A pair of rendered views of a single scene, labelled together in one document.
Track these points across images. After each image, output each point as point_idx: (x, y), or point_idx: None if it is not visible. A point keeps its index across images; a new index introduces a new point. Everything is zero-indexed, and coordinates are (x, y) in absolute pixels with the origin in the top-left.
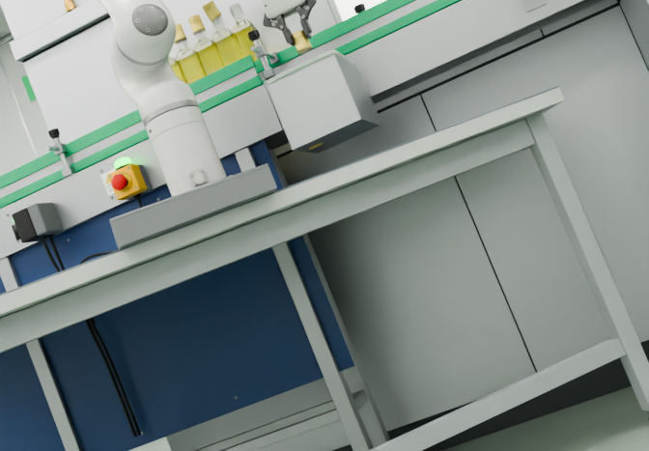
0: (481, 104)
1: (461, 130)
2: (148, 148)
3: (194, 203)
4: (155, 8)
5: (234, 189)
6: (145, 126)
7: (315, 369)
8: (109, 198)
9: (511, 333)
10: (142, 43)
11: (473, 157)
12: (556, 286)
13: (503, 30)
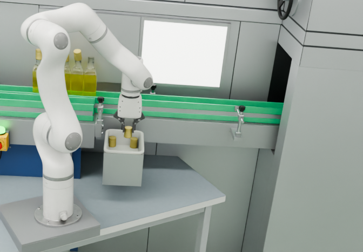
0: (182, 144)
1: (181, 210)
2: (16, 124)
3: (62, 239)
4: (77, 136)
5: (81, 235)
6: (44, 177)
7: None
8: None
9: (144, 235)
10: (64, 151)
11: (178, 215)
12: (173, 225)
13: (214, 143)
